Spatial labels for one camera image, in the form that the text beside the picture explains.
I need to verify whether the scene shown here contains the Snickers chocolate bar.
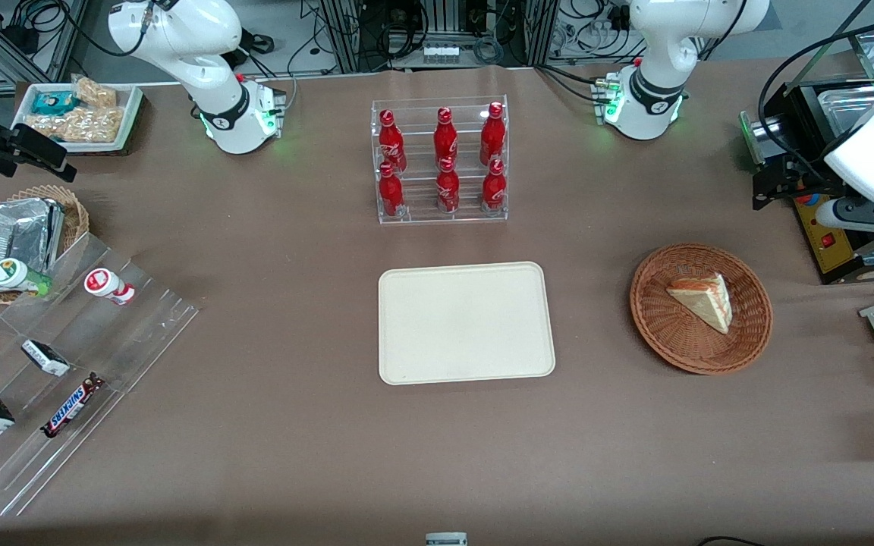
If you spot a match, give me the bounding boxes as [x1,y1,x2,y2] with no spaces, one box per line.
[41,373,106,439]

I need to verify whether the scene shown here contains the red cola bottle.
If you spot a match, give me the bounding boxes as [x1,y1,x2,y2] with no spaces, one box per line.
[480,101,506,166]
[379,162,405,219]
[379,108,407,174]
[434,107,458,164]
[436,157,461,215]
[482,158,507,213]

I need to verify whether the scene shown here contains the aluminium foil container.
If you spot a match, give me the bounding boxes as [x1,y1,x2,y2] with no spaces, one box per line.
[0,197,55,293]
[42,199,68,272]

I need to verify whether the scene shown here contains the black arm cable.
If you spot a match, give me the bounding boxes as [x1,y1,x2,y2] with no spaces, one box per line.
[758,19,874,183]

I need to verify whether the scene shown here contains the teal snack packet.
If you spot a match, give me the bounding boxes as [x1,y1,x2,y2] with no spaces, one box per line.
[31,91,78,116]

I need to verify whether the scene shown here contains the clear acrylic bottle rack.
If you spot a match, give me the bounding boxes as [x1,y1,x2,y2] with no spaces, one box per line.
[371,95,510,224]

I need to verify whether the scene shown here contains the light tan wicker basket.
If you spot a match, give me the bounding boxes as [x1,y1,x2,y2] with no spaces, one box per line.
[0,184,90,304]

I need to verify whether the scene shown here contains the cream plastic tray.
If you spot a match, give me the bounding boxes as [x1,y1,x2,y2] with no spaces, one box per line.
[378,262,556,386]

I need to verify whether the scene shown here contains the large clear bag of puffed snacks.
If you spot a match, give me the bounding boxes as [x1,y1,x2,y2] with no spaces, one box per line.
[26,106,127,145]

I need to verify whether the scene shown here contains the brown round wicker basket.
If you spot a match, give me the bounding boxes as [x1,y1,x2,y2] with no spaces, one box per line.
[630,243,774,375]

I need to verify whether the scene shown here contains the white rectangular snack tray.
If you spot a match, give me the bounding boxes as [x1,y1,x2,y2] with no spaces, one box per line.
[11,81,143,152]

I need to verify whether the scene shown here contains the green yogurt drink bottle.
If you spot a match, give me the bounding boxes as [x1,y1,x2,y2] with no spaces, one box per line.
[0,258,52,297]

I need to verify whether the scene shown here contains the black machine with yellow panel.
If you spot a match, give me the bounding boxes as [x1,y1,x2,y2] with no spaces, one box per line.
[739,27,874,286]

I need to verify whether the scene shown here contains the aluminium frame equipment rack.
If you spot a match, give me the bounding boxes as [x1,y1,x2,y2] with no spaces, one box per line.
[319,0,559,73]

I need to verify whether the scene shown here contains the small clear bag of puffed snacks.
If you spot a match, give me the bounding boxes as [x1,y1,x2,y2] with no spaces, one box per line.
[71,75,118,109]

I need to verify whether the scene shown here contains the clear acrylic tiered stand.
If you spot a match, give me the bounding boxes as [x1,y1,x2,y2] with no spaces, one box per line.
[0,231,203,516]

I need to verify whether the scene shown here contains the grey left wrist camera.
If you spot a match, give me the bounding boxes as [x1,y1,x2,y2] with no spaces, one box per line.
[816,199,874,233]

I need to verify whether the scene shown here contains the red yogurt drink bottle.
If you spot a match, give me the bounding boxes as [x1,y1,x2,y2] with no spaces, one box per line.
[84,268,136,306]

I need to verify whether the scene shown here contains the triangle sandwich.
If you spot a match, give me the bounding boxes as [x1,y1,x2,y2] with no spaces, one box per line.
[666,273,734,334]

